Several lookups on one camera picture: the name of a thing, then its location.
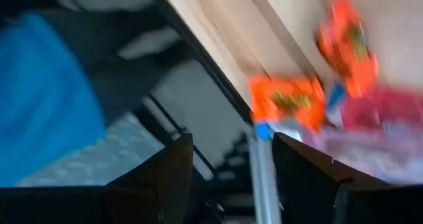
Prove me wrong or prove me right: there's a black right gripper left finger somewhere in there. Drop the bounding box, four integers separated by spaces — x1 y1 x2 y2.
0 133 194 224

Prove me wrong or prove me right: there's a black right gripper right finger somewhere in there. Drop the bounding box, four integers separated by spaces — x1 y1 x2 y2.
272 133 423 224

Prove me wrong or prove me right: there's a silver blue candy wrapper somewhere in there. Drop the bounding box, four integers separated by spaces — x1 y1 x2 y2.
247 122 282 224

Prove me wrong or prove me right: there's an orange candy wrapper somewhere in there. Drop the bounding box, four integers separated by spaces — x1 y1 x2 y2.
316 0 380 99
248 74 327 132

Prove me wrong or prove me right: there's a pink candy wrapper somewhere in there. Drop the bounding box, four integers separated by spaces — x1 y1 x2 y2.
342 86 423 132

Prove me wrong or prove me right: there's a silver purple candy wrapper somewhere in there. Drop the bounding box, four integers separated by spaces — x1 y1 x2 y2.
301 123 423 185

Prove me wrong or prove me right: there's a blue white candy wrapper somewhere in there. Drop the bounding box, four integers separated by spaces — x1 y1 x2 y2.
326 83 347 128

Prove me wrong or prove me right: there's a large blue object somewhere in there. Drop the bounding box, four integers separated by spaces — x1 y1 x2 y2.
0 13 107 188

